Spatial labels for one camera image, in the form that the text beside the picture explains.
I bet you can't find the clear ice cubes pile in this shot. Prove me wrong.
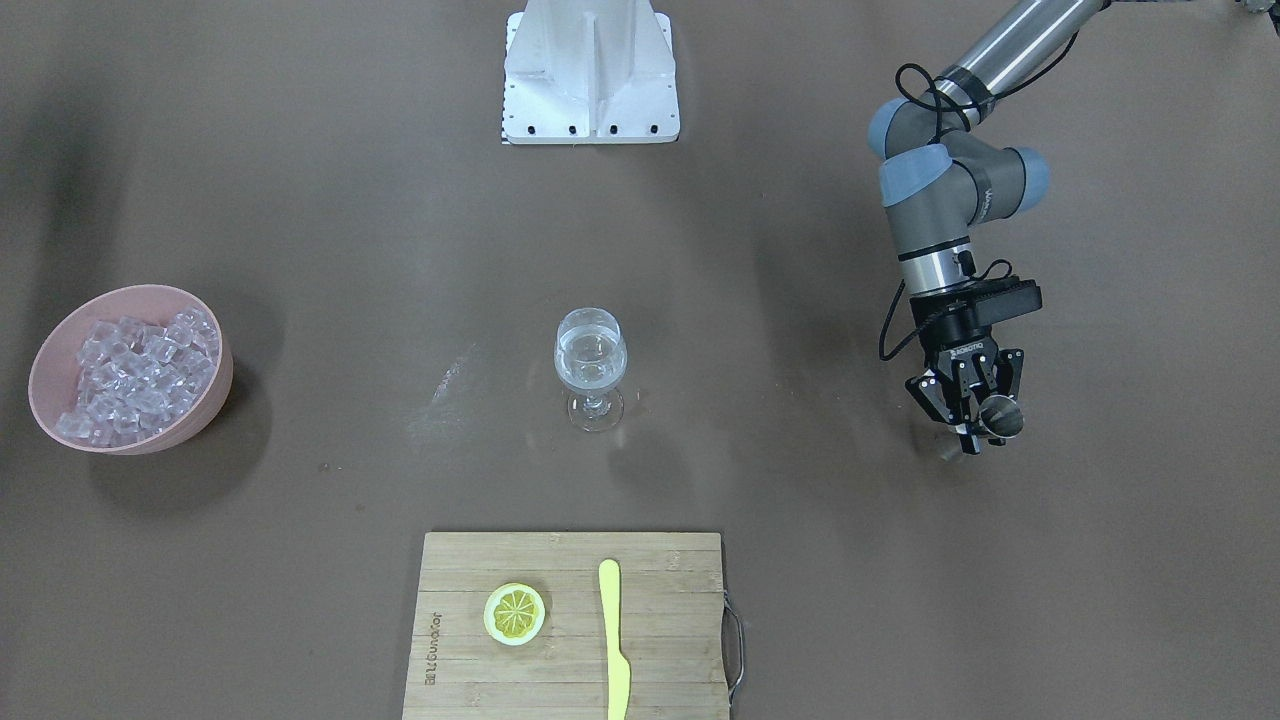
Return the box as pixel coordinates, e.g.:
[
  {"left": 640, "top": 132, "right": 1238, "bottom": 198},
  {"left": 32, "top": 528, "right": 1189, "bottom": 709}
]
[{"left": 54, "top": 306, "right": 221, "bottom": 448}]

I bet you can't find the bamboo cutting board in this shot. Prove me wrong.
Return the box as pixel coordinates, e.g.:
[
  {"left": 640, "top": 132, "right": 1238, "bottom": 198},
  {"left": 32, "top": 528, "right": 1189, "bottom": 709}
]
[{"left": 402, "top": 530, "right": 741, "bottom": 719}]

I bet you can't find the clear wine glass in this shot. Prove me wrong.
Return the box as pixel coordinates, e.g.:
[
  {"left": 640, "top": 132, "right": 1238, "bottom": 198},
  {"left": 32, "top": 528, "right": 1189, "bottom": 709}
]
[{"left": 553, "top": 307, "right": 628, "bottom": 432}]

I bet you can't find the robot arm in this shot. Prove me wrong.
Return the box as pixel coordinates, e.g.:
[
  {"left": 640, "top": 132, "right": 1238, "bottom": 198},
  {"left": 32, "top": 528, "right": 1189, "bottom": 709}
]
[{"left": 868, "top": 1, "right": 1106, "bottom": 455}]

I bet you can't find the yellow lemon slice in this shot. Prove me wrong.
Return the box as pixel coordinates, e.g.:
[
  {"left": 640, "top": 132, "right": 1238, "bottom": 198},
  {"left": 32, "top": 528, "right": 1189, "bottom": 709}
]
[{"left": 483, "top": 583, "right": 547, "bottom": 647}]

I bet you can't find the pink bowl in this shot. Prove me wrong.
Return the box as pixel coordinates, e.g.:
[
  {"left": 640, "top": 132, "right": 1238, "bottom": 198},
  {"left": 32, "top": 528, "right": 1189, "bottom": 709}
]
[{"left": 27, "top": 284, "right": 233, "bottom": 456}]

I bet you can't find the yellow plastic knife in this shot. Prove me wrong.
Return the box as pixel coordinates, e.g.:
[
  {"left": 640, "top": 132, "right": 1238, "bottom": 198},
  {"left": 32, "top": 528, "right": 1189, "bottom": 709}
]
[{"left": 598, "top": 559, "right": 632, "bottom": 720}]

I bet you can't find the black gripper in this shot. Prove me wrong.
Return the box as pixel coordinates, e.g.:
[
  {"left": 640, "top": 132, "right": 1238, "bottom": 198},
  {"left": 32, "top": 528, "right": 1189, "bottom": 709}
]
[{"left": 905, "top": 300, "right": 1025, "bottom": 456}]

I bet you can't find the steel cocktail jigger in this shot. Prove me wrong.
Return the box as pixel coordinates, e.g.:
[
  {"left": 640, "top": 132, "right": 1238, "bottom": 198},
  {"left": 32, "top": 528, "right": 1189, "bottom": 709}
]
[{"left": 937, "top": 395, "right": 1025, "bottom": 461}]

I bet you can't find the white column base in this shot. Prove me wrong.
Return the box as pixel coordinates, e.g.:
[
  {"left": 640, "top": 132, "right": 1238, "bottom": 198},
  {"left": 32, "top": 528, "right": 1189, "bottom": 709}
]
[{"left": 500, "top": 1, "right": 681, "bottom": 146}]

